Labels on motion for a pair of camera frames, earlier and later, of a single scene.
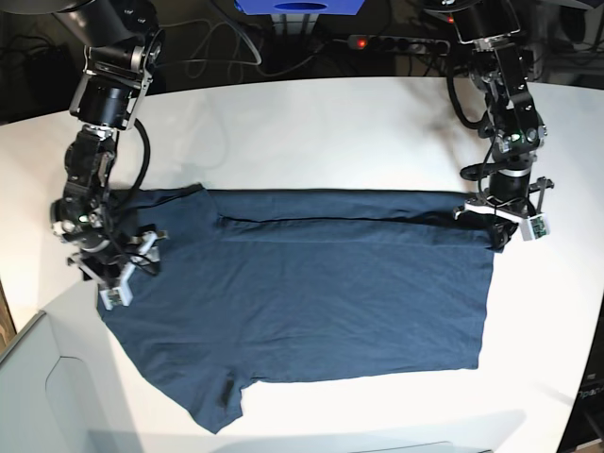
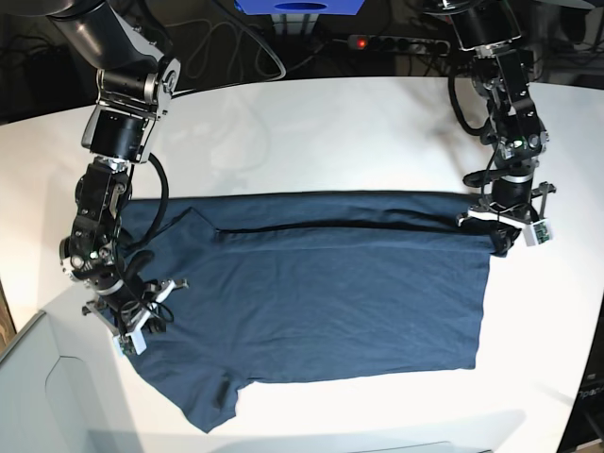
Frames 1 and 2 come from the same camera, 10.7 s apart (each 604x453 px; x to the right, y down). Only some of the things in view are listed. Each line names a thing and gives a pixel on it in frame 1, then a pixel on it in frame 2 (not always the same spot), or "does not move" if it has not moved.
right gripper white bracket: x=146 y=242 → x=133 y=321
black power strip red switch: x=399 y=44 does not move
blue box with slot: x=298 y=7 does not move
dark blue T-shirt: x=285 y=282 does not move
